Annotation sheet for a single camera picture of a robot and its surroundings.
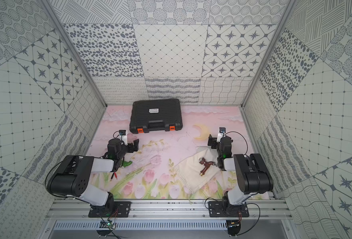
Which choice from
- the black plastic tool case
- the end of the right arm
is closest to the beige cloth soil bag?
the end of the right arm

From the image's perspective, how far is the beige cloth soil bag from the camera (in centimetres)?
84

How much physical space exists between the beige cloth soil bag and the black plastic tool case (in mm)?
249

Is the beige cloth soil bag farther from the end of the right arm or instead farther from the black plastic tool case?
the black plastic tool case

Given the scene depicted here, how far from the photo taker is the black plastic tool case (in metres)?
1.01
